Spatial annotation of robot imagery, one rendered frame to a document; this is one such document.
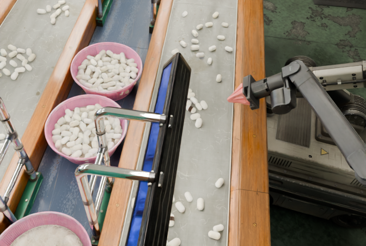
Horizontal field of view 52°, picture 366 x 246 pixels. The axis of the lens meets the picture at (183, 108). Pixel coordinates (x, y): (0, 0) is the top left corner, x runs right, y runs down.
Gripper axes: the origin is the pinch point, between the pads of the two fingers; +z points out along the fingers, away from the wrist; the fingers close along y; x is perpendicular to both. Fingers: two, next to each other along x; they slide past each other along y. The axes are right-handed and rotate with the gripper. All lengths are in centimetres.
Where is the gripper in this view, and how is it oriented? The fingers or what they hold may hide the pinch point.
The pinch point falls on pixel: (230, 99)
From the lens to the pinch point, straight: 126.6
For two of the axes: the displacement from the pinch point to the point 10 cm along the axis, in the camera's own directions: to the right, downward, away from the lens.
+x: 5.8, 5.8, 5.8
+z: -8.0, 2.9, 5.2
